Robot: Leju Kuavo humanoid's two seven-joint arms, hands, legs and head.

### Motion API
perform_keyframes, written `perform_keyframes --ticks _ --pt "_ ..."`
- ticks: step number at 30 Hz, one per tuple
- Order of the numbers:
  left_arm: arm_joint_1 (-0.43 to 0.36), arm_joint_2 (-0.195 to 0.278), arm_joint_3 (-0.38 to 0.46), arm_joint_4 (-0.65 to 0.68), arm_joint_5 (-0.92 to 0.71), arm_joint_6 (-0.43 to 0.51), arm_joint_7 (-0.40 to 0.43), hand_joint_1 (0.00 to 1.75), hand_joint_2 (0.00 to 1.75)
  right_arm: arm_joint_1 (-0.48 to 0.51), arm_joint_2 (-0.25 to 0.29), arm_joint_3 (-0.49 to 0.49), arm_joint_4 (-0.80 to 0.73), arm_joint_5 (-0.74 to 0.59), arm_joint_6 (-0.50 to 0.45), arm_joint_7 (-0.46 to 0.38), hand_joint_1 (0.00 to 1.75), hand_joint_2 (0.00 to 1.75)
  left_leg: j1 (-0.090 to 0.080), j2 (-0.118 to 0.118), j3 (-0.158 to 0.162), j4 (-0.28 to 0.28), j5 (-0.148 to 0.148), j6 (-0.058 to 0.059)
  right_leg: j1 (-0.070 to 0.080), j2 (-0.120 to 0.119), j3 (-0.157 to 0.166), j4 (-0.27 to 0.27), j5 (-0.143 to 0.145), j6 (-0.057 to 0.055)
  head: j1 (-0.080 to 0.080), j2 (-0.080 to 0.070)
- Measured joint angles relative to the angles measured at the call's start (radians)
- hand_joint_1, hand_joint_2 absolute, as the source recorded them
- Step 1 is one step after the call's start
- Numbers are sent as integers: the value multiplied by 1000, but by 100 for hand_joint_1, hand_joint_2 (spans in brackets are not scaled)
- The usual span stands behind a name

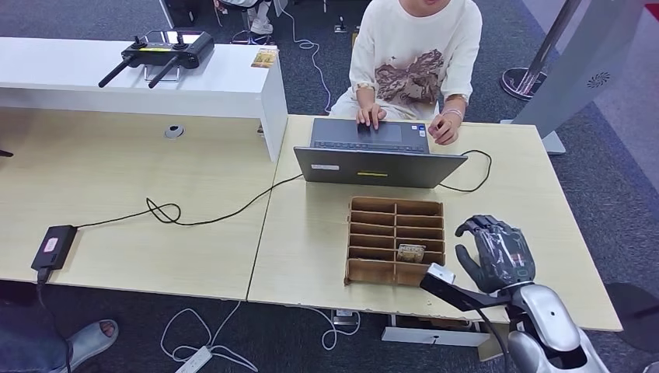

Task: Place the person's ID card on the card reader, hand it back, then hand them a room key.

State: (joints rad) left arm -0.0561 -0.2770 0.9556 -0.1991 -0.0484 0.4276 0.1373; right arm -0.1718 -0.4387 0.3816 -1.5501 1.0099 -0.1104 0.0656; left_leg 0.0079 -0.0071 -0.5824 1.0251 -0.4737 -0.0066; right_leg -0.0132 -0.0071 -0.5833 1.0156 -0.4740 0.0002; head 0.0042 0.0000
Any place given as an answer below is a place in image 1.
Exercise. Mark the person's right hand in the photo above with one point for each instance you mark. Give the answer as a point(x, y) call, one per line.
point(372, 114)

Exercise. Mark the grey slipper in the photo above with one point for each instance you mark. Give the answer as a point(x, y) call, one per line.
point(90, 341)

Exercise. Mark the white drawer panel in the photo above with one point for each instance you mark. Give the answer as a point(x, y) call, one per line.
point(435, 337)

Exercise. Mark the brown cardboard card organizer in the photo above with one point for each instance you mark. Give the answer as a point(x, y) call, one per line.
point(372, 273)

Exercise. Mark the black object at desk edge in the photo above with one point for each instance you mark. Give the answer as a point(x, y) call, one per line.
point(4, 153)

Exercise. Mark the grey floor socket box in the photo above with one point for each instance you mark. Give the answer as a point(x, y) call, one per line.
point(345, 319)

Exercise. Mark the black cabinet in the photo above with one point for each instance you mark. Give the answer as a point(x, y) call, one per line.
point(178, 12)

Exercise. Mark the white power strip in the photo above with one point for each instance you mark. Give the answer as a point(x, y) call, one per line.
point(194, 360)

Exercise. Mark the black power adapter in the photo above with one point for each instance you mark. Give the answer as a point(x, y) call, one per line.
point(53, 247)

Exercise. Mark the metal stanchion post with base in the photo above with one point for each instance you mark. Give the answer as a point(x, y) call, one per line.
point(551, 36)

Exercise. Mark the round grey desk grommet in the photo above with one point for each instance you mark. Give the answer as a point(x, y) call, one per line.
point(174, 132)

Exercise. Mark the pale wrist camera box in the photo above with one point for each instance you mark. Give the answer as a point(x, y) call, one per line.
point(440, 278)

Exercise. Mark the person's left hand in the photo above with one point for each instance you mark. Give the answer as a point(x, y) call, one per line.
point(445, 131)

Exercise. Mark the black remote controller with antennas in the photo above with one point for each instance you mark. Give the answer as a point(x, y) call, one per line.
point(168, 50)

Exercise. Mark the white counter shelf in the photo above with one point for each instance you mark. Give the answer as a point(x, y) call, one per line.
point(219, 84)

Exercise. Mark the person's leg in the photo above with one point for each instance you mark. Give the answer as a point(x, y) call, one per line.
point(26, 345)

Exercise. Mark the chair base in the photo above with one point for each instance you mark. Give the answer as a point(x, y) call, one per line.
point(251, 37)

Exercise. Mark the grey laptop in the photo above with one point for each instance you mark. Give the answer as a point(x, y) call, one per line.
point(378, 171)

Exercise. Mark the person's right forearm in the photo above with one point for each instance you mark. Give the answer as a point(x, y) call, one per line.
point(367, 97)

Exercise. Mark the small black floor object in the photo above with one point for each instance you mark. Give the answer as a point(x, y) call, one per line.
point(340, 24)

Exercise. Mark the black round base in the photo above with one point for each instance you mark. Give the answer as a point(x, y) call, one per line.
point(634, 314)

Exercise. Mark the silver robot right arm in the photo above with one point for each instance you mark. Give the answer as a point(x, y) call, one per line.
point(551, 329)

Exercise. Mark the person with white shoes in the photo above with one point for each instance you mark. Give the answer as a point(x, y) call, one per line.
point(261, 24)

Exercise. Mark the grey kiosk panel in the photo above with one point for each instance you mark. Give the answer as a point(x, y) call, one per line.
point(594, 51)

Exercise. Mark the gold patterned room key card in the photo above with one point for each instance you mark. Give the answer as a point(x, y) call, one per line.
point(411, 253)

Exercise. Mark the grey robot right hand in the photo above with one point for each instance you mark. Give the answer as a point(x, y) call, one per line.
point(502, 257)

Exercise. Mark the person's left forearm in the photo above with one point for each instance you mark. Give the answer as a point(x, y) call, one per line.
point(455, 104)

